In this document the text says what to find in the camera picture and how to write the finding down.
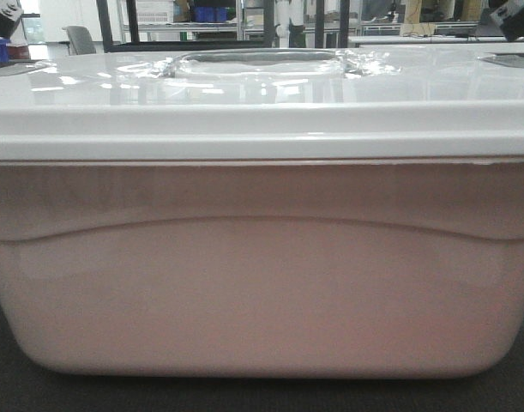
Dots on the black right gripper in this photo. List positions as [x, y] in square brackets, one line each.
[509, 17]

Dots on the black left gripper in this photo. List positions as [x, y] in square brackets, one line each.
[10, 17]

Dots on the blue bins on far shelf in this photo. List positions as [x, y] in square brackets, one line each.
[210, 14]

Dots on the grey office chair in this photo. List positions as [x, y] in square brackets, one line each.
[79, 41]

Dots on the cardboard box background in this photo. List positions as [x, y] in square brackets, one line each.
[412, 26]

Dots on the white table right background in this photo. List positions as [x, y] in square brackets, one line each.
[493, 41]

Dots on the black metal shelf frame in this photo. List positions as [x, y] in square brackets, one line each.
[278, 26]

